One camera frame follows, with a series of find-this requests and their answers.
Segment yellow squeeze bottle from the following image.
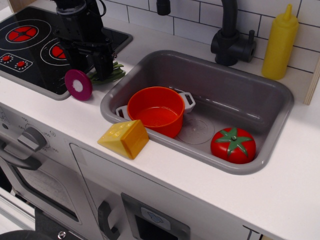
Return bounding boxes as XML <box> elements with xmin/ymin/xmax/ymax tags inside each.
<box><xmin>261</xmin><ymin>4</ymin><xmax>299</xmax><ymax>80</ymax></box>

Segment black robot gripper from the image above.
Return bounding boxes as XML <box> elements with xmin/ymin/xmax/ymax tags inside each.
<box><xmin>55</xmin><ymin>7</ymin><xmax>116</xmax><ymax>80</ymax></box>

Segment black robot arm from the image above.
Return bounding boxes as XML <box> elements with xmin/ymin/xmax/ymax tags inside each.
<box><xmin>54</xmin><ymin>0</ymin><xmax>114</xmax><ymax>81</ymax></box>

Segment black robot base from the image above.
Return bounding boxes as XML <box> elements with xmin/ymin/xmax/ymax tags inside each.
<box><xmin>0</xmin><ymin>215</ymin><xmax>80</xmax><ymax>240</ymax></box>

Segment orange toy pot grey handles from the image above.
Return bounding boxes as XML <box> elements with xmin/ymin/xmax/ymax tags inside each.
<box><xmin>115</xmin><ymin>86</ymin><xmax>196</xmax><ymax>138</ymax></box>

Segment dark grey cabinet door handle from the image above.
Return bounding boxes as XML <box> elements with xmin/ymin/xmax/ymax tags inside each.
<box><xmin>98</xmin><ymin>201</ymin><xmax>120</xmax><ymax>240</ymax></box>

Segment grey dishwasher control panel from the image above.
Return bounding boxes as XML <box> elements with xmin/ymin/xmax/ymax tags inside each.
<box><xmin>121</xmin><ymin>193</ymin><xmax>191</xmax><ymax>240</ymax></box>

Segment yellow toy cheese wedge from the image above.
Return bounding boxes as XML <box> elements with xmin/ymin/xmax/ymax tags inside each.
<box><xmin>97</xmin><ymin>120</ymin><xmax>149</xmax><ymax>160</ymax></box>

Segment black toy stove top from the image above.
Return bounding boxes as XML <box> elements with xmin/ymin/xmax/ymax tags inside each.
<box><xmin>0</xmin><ymin>6</ymin><xmax>133</xmax><ymax>101</ymax></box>

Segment purple toy beet with leaves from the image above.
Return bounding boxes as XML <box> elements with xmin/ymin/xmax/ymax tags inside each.
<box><xmin>64</xmin><ymin>61</ymin><xmax>126</xmax><ymax>101</ymax></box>

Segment wooden side panel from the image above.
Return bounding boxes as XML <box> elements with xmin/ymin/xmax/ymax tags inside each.
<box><xmin>303</xmin><ymin>58</ymin><xmax>320</xmax><ymax>106</ymax></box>

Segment grey plastic sink basin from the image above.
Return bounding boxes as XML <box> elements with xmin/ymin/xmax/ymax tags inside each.
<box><xmin>100</xmin><ymin>50</ymin><xmax>294</xmax><ymax>175</ymax></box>

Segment grey oven door handle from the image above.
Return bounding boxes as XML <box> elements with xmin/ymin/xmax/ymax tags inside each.
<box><xmin>0</xmin><ymin>140</ymin><xmax>42</xmax><ymax>171</ymax></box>

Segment grey oven knob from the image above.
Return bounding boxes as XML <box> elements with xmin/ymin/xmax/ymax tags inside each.
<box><xmin>17</xmin><ymin>127</ymin><xmax>47</xmax><ymax>152</ymax></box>

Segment red toy tomato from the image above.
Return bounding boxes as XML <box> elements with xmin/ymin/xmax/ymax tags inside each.
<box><xmin>210</xmin><ymin>127</ymin><xmax>257</xmax><ymax>164</ymax></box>

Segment black toy faucet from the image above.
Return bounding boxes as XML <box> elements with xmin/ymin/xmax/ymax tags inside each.
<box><xmin>155</xmin><ymin>0</ymin><xmax>257</xmax><ymax>66</ymax></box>

